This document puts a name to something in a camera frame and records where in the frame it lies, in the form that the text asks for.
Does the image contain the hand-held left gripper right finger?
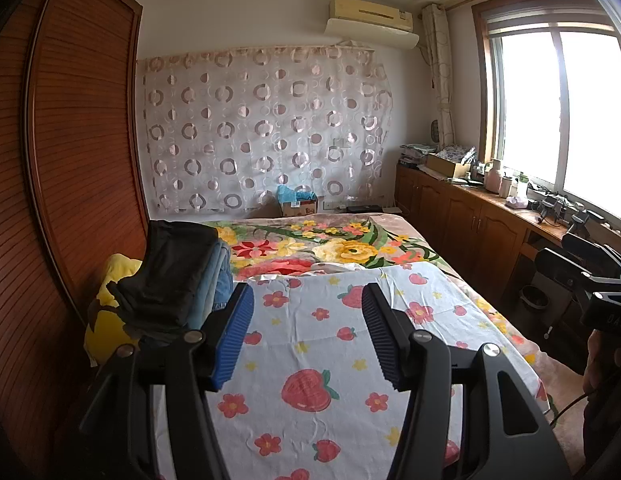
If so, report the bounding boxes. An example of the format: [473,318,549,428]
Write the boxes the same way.
[361,281,572,480]

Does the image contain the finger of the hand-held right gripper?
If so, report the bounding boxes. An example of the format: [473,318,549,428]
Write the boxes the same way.
[562,232,621,274]
[535,248,621,302]

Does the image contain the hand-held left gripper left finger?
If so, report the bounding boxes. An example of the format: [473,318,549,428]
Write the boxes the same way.
[79,282,256,480]

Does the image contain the black pants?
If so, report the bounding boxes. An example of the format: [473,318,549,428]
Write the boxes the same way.
[106,219,222,337]

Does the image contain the person's right hand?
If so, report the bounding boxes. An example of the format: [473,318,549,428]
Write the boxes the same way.
[582,329,621,397]

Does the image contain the black tripod device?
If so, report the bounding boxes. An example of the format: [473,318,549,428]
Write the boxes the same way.
[533,192,567,224]
[565,209,604,239]

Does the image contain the grey waste bin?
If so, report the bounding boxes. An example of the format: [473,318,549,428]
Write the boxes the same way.
[520,284,551,312]

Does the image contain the folded grey-blue jeans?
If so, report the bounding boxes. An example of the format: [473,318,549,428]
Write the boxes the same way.
[192,239,227,332]

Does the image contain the white floral bed sheet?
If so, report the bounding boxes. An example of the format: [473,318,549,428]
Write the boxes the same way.
[149,262,550,480]

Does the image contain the long wooden cabinet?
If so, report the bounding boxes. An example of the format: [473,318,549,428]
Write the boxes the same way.
[394,164,621,322]

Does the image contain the pink jar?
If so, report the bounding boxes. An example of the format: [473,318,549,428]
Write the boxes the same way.
[485,158,503,192]

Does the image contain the pink floral blanket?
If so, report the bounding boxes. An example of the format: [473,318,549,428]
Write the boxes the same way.
[199,212,562,427]

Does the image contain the yellow plush pillow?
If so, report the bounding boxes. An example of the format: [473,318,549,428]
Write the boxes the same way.
[84,253,142,367]

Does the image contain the person's dark clothing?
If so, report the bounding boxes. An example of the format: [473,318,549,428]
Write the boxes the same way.
[579,394,621,480]

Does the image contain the wood-framed window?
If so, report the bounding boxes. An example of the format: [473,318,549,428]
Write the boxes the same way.
[472,0,621,232]

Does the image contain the blue-white patterned cloth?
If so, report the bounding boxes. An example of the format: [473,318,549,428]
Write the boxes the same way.
[437,145,477,164]

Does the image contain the brown cardboard box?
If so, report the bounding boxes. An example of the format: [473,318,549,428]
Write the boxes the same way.
[426,153,472,179]

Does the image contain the stack of patterned papers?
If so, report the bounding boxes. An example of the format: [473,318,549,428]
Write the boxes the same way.
[399,143,437,166]

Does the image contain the circle-print sheer curtain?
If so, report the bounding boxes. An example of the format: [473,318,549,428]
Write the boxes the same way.
[137,44,397,214]

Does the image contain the beige window curtain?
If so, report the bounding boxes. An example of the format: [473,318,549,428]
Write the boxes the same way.
[421,3,457,149]

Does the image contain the wooden slatted wardrobe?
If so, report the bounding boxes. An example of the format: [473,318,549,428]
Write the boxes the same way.
[0,0,152,480]

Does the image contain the black cable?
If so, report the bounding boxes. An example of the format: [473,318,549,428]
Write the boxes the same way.
[547,391,592,429]

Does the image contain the cream wall air conditioner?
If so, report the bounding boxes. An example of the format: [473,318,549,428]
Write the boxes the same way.
[324,0,422,51]

